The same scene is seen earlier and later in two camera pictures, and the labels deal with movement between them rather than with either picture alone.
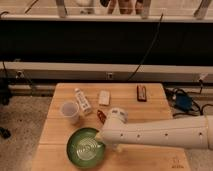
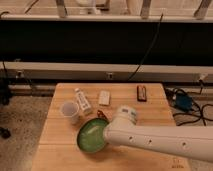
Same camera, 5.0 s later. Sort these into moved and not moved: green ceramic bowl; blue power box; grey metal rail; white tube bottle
Moved: green ceramic bowl
Not moved: blue power box; grey metal rail; white tube bottle
